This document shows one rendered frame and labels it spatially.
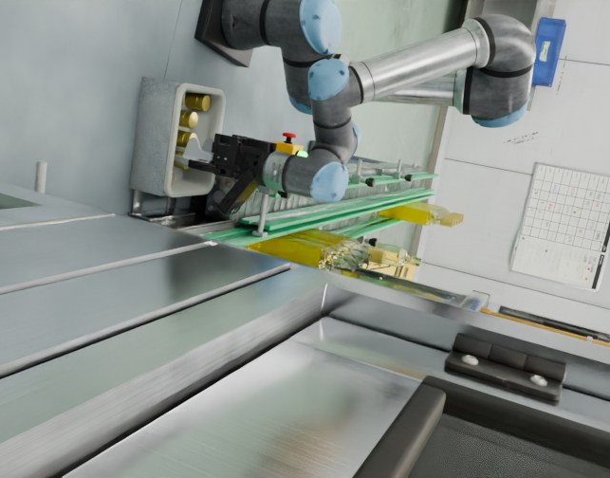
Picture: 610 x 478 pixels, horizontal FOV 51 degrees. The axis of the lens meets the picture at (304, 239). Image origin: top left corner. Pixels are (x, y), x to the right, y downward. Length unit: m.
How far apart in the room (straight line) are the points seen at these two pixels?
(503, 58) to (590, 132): 5.89
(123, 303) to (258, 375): 0.07
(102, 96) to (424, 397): 1.02
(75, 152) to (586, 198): 6.39
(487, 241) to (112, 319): 7.09
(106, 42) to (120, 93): 0.10
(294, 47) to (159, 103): 0.33
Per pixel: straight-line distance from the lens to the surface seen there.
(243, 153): 1.29
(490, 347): 0.38
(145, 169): 1.31
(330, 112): 1.21
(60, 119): 1.17
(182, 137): 1.37
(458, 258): 7.41
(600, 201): 7.22
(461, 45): 1.31
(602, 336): 2.07
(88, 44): 1.21
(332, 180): 1.19
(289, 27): 1.42
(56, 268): 0.36
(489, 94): 1.41
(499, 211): 7.29
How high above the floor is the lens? 1.56
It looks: 21 degrees down
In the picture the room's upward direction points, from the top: 104 degrees clockwise
